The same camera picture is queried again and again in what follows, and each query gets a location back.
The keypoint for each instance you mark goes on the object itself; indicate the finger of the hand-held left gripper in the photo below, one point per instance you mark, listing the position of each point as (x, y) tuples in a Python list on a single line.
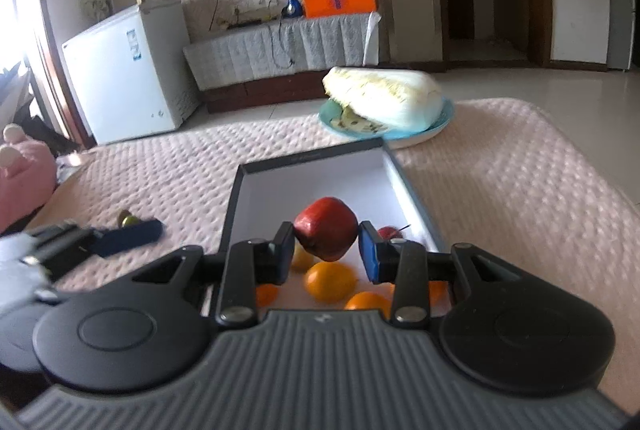
[(127, 237)]

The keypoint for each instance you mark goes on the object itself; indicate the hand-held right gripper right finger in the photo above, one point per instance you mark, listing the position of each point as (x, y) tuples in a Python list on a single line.
[(369, 257)]

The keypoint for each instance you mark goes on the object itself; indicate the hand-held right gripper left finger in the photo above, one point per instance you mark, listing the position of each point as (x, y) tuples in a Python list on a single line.
[(286, 260)]

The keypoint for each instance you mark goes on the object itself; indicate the small tan round fruit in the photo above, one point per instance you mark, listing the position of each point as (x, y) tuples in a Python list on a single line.
[(302, 260)]

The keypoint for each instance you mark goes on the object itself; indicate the small olive brown fruit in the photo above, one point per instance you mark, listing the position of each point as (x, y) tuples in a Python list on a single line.
[(127, 220)]

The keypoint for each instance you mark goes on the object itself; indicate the small dark red fruit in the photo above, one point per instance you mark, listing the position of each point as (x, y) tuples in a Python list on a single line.
[(390, 233)]

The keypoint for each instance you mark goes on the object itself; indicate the yellow orange citrus fruit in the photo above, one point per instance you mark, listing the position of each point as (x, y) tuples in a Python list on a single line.
[(330, 282)]

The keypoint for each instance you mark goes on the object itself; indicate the red apple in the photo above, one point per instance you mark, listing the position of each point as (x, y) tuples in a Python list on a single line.
[(325, 225)]

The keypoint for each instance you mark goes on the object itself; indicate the white cardboard box dark rim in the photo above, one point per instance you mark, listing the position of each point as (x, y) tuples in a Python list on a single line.
[(310, 180)]

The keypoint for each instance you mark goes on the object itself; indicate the pink plush toy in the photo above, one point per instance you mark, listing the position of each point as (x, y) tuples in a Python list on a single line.
[(25, 180)]

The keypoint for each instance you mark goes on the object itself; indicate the blue printed plate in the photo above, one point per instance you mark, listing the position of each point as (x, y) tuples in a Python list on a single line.
[(440, 120)]

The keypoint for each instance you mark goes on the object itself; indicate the napa cabbage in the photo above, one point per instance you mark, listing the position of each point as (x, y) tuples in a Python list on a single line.
[(385, 97)]

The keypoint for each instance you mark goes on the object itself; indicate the white chest freezer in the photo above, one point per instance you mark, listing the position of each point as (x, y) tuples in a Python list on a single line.
[(125, 75)]

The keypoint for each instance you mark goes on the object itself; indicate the cabinet with lace cloth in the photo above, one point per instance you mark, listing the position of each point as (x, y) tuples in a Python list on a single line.
[(280, 50)]

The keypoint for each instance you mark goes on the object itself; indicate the black flat device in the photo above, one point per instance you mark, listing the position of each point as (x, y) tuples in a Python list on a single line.
[(245, 23)]

